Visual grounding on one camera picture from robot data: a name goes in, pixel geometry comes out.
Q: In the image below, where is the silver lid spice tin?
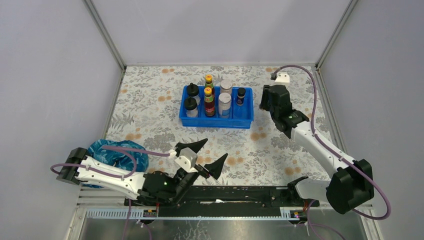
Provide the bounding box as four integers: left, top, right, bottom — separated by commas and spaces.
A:
219, 79, 233, 96
218, 92, 232, 119

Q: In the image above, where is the yellow cap sauce bottle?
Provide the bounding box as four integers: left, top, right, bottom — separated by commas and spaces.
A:
204, 74, 215, 91

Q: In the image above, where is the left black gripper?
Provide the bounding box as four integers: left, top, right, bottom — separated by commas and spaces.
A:
166, 140, 227, 205

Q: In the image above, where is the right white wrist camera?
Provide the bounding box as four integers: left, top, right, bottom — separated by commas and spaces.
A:
270, 71, 290, 86

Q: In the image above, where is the blue plastic divided bin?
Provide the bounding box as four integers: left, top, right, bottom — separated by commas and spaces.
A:
179, 85, 254, 129

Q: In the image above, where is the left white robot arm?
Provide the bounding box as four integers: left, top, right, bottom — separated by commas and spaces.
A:
50, 138, 228, 206

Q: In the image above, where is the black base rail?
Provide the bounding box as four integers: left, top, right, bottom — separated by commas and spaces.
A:
124, 186, 311, 218

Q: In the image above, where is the floral table mat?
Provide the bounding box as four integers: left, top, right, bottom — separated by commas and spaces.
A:
106, 66, 329, 186

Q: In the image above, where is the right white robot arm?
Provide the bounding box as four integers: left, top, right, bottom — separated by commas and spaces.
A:
259, 85, 375, 214

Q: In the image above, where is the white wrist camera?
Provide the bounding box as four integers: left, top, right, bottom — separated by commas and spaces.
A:
169, 147, 198, 173
270, 71, 290, 86

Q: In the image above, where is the small dark spice bottle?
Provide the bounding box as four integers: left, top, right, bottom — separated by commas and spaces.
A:
236, 87, 246, 106

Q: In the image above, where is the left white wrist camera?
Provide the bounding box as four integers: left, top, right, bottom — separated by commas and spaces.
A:
169, 147, 198, 173

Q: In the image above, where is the slotted cable duct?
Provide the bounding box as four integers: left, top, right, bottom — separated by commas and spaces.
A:
85, 207, 293, 222

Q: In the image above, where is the green label sauce bottle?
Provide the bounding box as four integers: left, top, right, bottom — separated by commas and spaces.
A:
203, 87, 215, 117

